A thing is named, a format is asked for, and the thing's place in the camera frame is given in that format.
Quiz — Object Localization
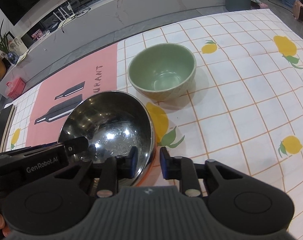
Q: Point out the pink small heater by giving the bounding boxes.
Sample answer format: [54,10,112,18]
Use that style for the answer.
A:
[293,0,303,22]

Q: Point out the blue vase with plant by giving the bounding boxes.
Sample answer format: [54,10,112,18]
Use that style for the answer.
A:
[0,20,19,65]

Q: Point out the green ceramic bowl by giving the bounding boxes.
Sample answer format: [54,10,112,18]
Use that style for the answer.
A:
[128,43,197,101]

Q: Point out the pink storage box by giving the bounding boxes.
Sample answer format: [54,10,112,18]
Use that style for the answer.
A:
[6,77,26,100]

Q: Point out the pink restaurant placemat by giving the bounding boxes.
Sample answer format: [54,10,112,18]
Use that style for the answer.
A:
[23,44,117,146]

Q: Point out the checked lemon tablecloth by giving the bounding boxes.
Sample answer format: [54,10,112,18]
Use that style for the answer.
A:
[6,9,303,239]

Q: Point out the white router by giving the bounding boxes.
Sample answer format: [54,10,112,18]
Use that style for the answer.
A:
[53,2,75,22]

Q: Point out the orange steel bowl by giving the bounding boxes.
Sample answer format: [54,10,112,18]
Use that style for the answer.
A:
[58,90,156,186]

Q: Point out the black notebook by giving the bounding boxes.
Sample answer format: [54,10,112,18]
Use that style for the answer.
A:
[0,104,16,153]

